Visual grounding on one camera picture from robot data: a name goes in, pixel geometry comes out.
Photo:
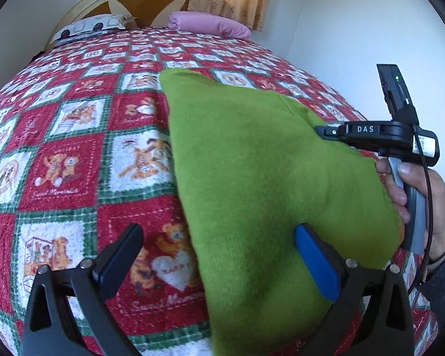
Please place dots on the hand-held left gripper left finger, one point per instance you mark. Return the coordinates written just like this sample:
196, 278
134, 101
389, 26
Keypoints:
115, 267

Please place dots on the person's right hand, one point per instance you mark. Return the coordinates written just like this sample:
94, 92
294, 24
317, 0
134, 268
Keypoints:
440, 211

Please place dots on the green striped sweater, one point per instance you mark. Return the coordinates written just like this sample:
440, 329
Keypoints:
252, 178

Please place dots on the pink pillow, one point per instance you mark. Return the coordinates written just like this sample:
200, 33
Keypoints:
207, 24

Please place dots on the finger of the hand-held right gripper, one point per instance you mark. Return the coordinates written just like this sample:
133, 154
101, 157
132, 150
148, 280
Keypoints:
332, 132

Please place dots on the white printed pillow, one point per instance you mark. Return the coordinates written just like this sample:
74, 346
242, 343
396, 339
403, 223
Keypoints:
89, 26

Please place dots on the person's right forearm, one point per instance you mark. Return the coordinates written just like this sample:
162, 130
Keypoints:
443, 285

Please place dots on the red printed checkered blanket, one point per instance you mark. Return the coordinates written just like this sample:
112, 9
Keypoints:
78, 137

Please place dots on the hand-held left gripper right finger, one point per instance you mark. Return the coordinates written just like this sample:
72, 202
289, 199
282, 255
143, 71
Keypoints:
317, 263

